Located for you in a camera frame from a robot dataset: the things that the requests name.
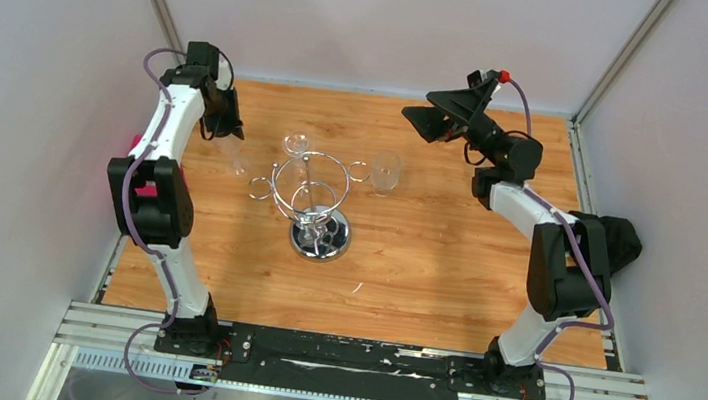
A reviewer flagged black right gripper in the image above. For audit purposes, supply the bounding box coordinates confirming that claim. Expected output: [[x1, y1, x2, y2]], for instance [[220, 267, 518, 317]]
[[397, 67, 515, 165]]

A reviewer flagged clear wine glass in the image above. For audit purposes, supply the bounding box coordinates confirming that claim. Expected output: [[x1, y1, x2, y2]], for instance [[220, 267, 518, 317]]
[[281, 131, 313, 186], [219, 135, 249, 177], [370, 150, 403, 197]]

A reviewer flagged clear wine glass front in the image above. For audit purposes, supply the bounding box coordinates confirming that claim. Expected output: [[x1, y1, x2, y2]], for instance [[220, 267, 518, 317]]
[[370, 150, 403, 197]]

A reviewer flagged clear wine glass back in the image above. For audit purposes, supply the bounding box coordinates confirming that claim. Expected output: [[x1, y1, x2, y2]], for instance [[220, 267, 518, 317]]
[[281, 131, 313, 186]]

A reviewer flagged chrome wine glass rack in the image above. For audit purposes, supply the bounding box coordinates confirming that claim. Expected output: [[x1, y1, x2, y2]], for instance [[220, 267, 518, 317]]
[[248, 150, 371, 263]]

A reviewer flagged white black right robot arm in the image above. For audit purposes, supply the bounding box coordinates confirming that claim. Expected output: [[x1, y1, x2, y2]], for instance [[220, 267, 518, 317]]
[[401, 70, 613, 396]]

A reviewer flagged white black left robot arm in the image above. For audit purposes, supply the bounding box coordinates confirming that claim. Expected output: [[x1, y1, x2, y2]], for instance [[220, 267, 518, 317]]
[[107, 41, 245, 358]]

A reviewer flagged pink cloth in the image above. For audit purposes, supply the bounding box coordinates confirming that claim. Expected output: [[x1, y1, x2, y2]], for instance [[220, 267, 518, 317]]
[[130, 134, 159, 197]]

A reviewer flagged black cloth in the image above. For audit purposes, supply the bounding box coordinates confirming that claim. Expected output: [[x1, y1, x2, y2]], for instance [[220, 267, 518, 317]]
[[597, 216, 643, 275]]

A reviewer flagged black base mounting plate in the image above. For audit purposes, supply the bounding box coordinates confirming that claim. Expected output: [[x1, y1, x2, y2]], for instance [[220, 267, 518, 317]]
[[153, 321, 546, 400]]

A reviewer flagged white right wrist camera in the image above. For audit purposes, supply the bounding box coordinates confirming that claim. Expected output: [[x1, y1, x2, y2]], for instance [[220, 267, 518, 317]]
[[466, 69, 512, 92]]

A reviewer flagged aluminium corner frame post right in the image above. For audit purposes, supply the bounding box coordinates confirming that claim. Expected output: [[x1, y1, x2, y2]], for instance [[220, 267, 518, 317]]
[[571, 0, 678, 127]]

